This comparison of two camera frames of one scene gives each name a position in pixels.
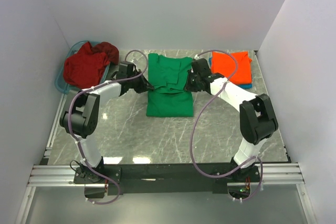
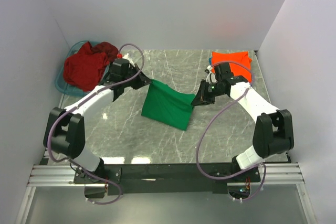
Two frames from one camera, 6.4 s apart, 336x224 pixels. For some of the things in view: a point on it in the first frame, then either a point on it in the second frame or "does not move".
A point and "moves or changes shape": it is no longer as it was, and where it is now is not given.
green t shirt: (167, 75) moves or changes shape
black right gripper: (188, 86) -> (202, 97)
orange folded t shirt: (222, 63) does not move
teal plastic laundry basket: (60, 81) does not move
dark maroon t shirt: (111, 51) does not move
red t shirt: (84, 68) does not move
